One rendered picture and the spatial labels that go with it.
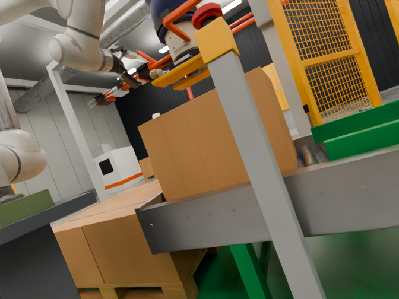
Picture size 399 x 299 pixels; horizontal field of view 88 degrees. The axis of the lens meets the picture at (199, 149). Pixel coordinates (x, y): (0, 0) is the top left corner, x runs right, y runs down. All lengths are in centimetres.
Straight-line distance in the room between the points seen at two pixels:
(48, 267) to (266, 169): 76
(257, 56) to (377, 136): 1123
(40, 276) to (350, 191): 95
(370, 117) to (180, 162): 89
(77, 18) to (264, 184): 75
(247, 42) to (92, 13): 1147
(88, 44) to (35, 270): 75
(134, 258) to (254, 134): 107
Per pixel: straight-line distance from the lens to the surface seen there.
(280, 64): 194
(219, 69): 47
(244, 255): 80
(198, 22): 51
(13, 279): 91
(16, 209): 88
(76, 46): 85
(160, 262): 124
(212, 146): 84
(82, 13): 86
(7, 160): 102
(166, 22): 86
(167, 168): 96
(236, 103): 45
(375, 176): 67
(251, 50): 1202
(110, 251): 145
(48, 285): 93
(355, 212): 70
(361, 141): 76
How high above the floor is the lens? 78
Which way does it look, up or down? 2 degrees down
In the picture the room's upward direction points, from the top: 21 degrees counter-clockwise
